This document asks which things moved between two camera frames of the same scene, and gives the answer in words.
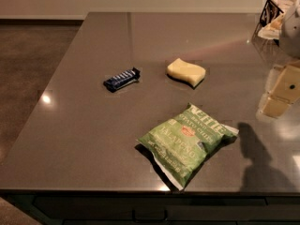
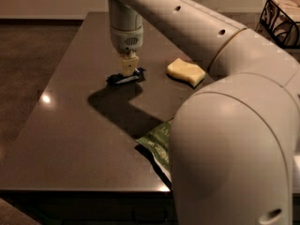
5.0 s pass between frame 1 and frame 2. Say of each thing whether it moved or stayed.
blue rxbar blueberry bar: moved
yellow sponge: stayed
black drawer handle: stayed
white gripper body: moved
